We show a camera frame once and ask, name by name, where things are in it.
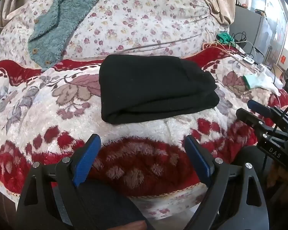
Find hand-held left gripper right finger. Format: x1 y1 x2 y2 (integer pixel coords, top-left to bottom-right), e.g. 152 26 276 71
184 135 270 230

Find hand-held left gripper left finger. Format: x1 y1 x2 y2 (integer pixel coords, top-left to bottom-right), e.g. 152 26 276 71
16 133 102 230

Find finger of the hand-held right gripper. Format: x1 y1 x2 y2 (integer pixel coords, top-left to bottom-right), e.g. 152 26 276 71
247 100 272 118
235 108 267 129

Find black pants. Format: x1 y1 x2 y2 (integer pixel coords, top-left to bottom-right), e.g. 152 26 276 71
99 54 220 125

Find person's right hand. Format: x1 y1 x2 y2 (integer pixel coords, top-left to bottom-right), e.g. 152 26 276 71
266 161 288 197

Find white cloth green edge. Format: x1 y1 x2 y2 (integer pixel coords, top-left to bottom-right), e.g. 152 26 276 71
243 67 284 96

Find person's dark trouser leg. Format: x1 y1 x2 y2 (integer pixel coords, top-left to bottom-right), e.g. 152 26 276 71
73 179 156 230

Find red floral plush blanket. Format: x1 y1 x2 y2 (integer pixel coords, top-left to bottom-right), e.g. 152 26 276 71
0 44 288 197

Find grey cabinet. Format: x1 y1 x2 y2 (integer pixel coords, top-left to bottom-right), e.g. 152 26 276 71
233 5 267 53

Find beige cloth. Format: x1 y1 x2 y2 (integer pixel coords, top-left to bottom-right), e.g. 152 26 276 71
202 0 236 26

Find teal fleece garment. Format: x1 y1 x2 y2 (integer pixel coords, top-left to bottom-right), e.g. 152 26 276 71
27 0 116 68

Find white floral bed quilt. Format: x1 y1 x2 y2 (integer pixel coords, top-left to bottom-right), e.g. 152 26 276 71
0 0 231 68

